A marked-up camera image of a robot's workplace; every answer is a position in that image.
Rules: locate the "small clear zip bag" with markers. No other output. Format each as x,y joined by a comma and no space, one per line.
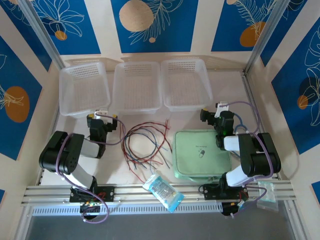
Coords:
268,197

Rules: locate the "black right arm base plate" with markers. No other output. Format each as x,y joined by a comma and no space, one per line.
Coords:
211,192

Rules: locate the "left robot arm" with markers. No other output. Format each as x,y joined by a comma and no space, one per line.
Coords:
62,155

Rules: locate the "black controller board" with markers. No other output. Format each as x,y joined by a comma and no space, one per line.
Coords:
231,209
91,207

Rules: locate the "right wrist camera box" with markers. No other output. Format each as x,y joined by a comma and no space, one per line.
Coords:
220,107

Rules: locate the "blue plastic packet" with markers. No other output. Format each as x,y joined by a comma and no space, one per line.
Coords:
162,192

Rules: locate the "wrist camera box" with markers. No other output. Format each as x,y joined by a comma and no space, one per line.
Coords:
102,113
220,107

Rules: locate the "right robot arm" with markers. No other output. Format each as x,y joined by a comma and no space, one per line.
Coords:
260,155

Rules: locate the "aluminium frame post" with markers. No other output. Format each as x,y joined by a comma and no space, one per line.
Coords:
42,32
265,32

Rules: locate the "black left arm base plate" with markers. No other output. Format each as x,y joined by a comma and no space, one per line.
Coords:
108,193

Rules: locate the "green zip pouch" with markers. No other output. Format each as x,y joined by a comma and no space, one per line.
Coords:
192,155

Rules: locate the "clear perforated plastic basket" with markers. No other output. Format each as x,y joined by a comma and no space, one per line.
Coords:
82,87
136,87
186,85

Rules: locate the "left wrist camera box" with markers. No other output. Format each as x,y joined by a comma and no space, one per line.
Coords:
102,113

